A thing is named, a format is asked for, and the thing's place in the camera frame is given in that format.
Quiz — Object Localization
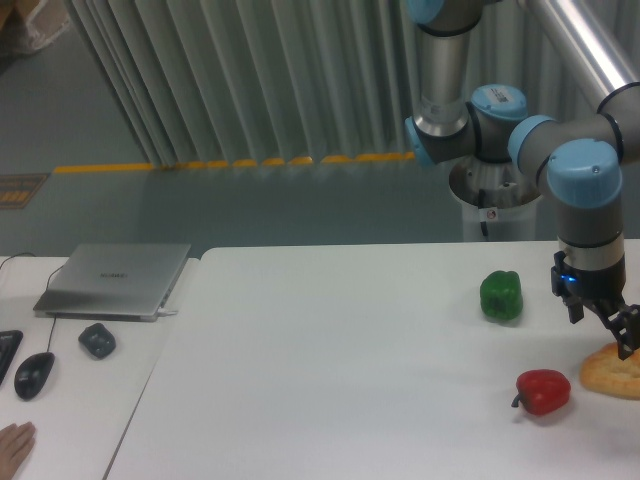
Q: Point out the black keyboard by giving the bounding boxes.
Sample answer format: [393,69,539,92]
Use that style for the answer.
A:
[0,330,23,384]

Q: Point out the white folding curtain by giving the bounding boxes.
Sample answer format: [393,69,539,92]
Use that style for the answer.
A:
[64,0,640,166]

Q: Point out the green bell pepper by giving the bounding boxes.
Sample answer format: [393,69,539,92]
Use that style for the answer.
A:
[480,270,523,322]

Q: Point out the person's hand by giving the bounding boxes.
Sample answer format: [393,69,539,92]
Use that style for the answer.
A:
[0,422,36,480]

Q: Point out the black mouse cable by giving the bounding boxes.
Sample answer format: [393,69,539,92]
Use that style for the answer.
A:
[0,253,66,354]

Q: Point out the red bell pepper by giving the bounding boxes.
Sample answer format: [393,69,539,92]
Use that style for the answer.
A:
[511,369,571,416]

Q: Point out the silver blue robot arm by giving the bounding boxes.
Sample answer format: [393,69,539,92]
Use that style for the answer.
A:
[406,1,639,359]

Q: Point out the black pedestal cable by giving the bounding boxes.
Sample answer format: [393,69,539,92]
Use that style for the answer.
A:
[477,187,490,242]

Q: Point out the black earbuds case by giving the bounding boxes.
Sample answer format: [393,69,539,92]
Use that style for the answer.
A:
[78,323,117,360]

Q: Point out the white usb dongle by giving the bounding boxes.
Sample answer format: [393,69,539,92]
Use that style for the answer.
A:
[156,309,179,317]

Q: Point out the black computer mouse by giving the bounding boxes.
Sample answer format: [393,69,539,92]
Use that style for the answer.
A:
[14,352,56,401]

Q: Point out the silver closed laptop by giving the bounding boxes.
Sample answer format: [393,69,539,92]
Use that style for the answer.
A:
[34,243,191,321]

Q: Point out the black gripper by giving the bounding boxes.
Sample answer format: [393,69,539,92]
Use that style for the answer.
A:
[551,252,639,360]

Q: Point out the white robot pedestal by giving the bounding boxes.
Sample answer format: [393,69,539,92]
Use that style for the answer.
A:
[449,156,540,242]

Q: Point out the flat bread loaf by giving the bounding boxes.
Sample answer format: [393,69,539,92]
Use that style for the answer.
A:
[579,343,639,400]

